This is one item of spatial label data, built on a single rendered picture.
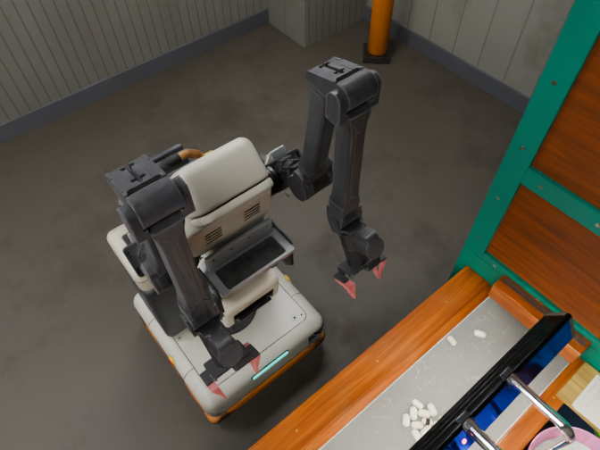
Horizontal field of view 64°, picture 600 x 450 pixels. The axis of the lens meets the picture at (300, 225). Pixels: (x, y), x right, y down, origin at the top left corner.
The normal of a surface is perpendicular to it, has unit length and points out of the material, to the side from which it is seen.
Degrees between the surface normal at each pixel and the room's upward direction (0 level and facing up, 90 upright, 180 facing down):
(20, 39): 90
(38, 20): 90
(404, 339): 0
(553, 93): 90
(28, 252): 0
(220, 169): 42
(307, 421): 0
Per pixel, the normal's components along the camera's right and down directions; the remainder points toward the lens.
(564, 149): -0.77, 0.52
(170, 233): 0.63, 0.61
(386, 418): -0.02, -0.60
